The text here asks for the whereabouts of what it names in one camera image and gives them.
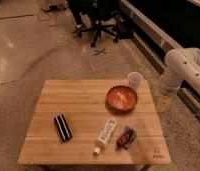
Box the black office chair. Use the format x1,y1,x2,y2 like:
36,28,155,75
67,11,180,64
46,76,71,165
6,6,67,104
78,0,120,47

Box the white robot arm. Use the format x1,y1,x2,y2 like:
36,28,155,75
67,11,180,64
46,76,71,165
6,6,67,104
158,48,200,95

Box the seated person legs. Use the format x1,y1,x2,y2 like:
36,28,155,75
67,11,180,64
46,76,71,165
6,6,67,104
67,0,94,35

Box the orange bowl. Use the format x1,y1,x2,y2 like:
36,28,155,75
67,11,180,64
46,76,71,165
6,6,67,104
106,85,138,111

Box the wooden table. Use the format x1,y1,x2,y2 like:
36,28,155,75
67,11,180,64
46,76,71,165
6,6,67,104
18,79,171,165

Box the grey device on floor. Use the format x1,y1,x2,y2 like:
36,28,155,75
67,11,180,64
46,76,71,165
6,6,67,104
38,0,67,11

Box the black striped box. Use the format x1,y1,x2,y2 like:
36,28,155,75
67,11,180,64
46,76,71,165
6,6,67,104
54,114,72,142

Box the clear plastic cup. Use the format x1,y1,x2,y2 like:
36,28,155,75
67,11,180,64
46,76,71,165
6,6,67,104
128,72,143,90

